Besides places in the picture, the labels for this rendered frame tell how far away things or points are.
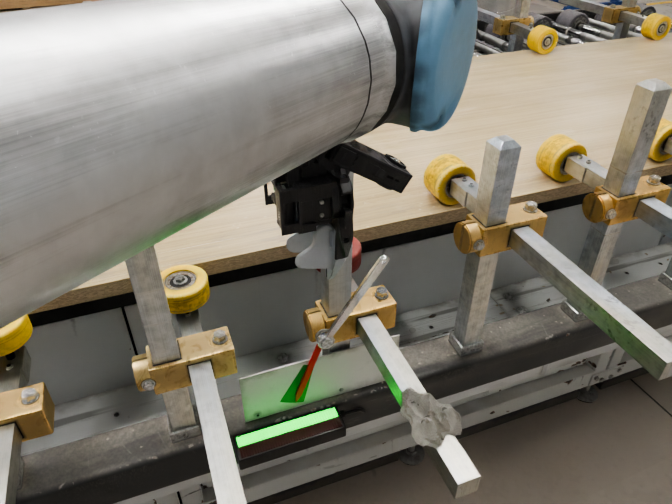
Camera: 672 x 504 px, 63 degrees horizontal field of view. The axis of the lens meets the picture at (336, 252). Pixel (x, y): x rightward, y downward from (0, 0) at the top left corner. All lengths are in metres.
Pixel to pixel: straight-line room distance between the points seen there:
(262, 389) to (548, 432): 1.18
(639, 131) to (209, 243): 0.69
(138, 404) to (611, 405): 1.47
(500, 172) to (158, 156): 0.67
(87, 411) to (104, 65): 0.96
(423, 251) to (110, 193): 0.98
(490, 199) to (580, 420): 1.21
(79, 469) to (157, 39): 0.79
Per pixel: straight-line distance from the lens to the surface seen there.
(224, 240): 0.93
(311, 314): 0.81
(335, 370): 0.88
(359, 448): 1.52
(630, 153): 0.98
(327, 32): 0.25
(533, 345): 1.08
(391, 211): 1.00
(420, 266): 1.14
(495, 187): 0.82
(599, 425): 1.95
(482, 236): 0.85
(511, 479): 1.74
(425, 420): 0.69
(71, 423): 1.10
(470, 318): 0.96
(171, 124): 0.18
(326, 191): 0.57
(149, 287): 0.70
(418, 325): 1.17
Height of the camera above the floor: 1.42
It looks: 36 degrees down
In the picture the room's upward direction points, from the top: straight up
